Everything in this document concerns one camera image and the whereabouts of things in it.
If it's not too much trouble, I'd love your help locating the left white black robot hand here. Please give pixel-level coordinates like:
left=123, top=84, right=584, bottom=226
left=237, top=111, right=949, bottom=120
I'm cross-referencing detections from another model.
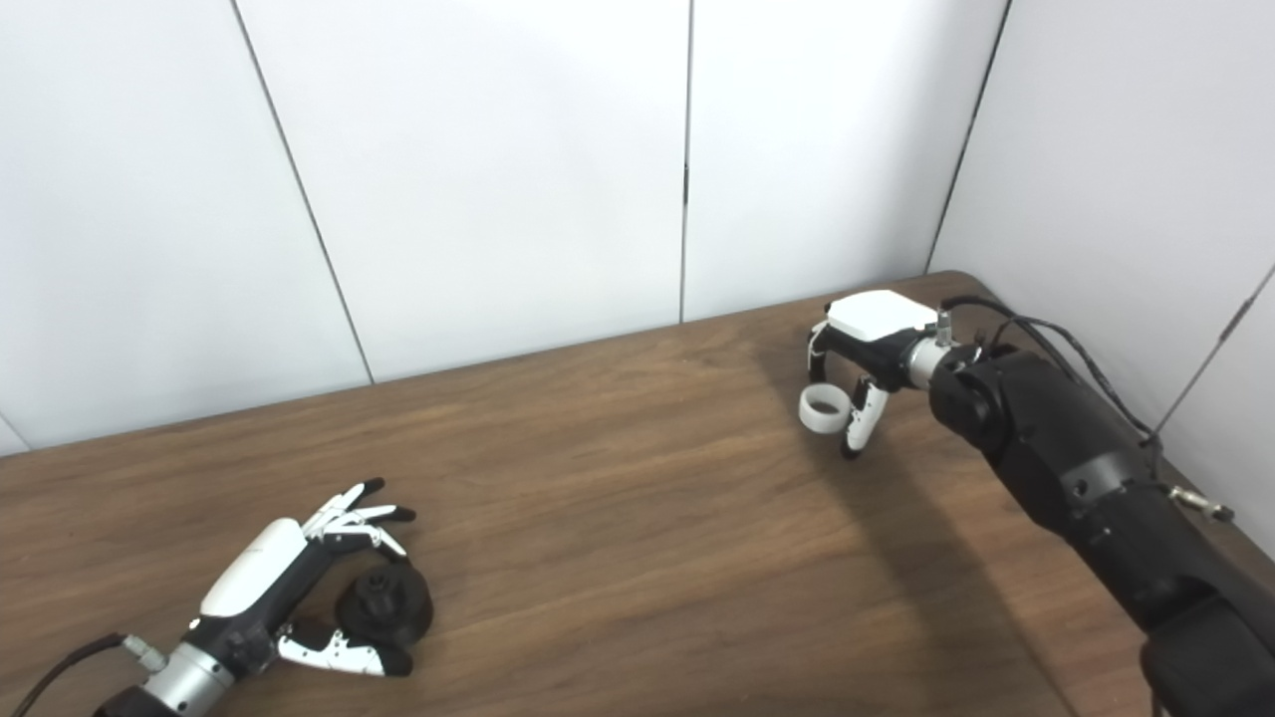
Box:
left=182, top=478, right=417, bottom=678

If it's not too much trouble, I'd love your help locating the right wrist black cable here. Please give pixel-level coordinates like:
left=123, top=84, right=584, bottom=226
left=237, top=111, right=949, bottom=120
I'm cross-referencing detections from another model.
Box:
left=931, top=295, right=1237, bottom=525

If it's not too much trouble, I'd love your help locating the white ring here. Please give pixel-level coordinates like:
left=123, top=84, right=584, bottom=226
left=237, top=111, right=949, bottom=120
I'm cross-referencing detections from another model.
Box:
left=799, top=383, right=854, bottom=437

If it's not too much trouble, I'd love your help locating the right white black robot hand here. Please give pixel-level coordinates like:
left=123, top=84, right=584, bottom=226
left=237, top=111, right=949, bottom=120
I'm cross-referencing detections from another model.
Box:
left=805, top=290, right=939, bottom=459

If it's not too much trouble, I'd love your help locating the round black part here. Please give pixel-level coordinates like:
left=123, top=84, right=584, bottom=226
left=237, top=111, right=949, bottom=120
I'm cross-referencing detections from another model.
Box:
left=335, top=566, right=434, bottom=649

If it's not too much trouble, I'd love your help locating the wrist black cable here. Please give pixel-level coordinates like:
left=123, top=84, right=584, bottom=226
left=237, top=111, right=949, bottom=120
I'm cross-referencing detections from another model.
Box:
left=10, top=633, right=169, bottom=717
left=931, top=295, right=1237, bottom=525

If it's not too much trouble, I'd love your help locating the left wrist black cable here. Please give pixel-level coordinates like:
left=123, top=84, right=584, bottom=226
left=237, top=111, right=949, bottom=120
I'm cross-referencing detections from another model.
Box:
left=10, top=633, right=169, bottom=717

